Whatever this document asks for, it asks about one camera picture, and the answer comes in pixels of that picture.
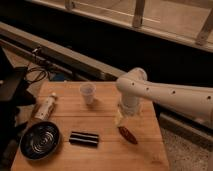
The black striped block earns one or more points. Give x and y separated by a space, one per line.
86 139

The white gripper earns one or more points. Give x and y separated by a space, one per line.
128 106

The translucent plastic cup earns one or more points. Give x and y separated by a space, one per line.
87 90

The dark ceramic bowl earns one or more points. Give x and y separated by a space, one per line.
40 140

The white plastic bottle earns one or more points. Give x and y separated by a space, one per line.
46 107

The red chili pepper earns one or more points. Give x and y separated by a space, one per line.
127 135

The black equipment left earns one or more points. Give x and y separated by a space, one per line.
13 93

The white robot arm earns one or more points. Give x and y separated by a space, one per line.
187 100

